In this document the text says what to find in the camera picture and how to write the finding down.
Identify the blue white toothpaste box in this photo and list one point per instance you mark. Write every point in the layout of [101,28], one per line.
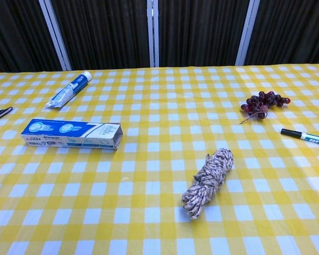
[69,132]

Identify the squeezed blue white toothpaste tube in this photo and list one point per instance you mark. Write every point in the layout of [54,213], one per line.
[69,89]

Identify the yellow white checkered tablecloth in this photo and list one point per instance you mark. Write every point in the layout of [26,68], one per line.
[159,172]

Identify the bunch of purple grapes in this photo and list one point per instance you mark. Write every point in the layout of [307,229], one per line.
[265,103]

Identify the green white marker pen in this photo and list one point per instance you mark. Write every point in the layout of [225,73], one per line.
[305,136]

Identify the black pen with pink stripe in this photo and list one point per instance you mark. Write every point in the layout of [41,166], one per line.
[0,113]

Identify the white partition frame post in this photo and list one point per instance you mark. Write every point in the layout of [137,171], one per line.
[153,33]
[246,32]
[57,34]

